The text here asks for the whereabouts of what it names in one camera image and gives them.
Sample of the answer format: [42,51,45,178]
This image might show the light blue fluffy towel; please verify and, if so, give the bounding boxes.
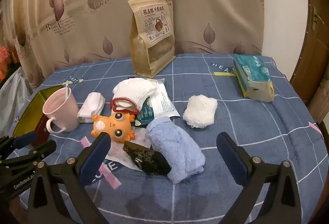
[146,116,206,184]

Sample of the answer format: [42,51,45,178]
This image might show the orange packets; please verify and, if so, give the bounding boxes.
[0,45,13,80]

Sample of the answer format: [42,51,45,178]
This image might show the white knitted sock red trim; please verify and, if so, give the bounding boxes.
[110,79,157,114]

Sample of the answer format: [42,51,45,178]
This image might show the wooden door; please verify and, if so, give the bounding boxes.
[289,0,329,111]

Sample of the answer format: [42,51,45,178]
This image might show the clear plastic bag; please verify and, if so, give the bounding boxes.
[0,65,34,134]

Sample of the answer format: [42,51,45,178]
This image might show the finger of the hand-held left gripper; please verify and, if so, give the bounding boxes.
[0,140,57,170]
[0,132,38,160]

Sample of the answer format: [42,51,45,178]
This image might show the white fluffy sock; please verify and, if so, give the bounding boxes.
[182,95,218,129]

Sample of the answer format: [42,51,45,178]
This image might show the white green plastic packet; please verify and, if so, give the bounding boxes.
[135,78,180,127]

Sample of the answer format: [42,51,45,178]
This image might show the black patterned packet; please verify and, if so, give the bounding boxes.
[123,142,171,175]

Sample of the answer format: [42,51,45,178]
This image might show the plain white sock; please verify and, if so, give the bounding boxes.
[76,92,106,124]

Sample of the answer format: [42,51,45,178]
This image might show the beige leaf print curtain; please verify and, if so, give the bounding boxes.
[0,0,265,91]

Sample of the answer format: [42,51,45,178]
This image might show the blue checked bed sheet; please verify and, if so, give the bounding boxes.
[0,53,329,224]

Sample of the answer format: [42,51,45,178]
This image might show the pink cup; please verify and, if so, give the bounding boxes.
[42,88,80,134]

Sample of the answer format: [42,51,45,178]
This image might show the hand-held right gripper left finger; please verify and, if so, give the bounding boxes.
[27,133,111,224]

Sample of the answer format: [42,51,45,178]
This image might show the kraft paper snack bag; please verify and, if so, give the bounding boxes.
[128,0,176,78]

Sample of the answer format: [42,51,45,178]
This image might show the teal tissue pack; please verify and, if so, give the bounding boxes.
[233,54,275,102]

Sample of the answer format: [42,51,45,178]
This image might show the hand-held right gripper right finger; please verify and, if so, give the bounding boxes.
[217,133,302,224]

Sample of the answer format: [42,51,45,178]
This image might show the orange plastic toy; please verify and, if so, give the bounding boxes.
[91,112,136,143]

